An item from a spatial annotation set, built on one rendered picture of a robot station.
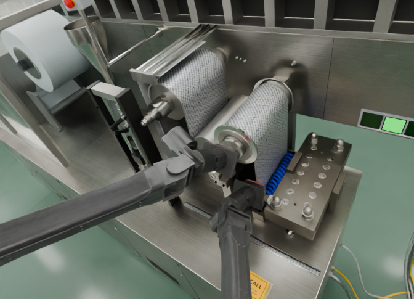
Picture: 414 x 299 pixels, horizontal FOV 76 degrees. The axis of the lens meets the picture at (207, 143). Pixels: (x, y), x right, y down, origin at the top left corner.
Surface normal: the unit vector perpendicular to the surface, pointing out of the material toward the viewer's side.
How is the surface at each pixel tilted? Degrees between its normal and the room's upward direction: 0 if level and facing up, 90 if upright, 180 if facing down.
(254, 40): 90
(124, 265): 0
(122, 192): 23
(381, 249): 0
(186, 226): 0
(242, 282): 41
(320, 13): 90
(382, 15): 90
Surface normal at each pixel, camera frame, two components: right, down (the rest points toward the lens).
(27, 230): 0.21, -0.62
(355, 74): -0.56, 0.64
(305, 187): -0.19, -0.72
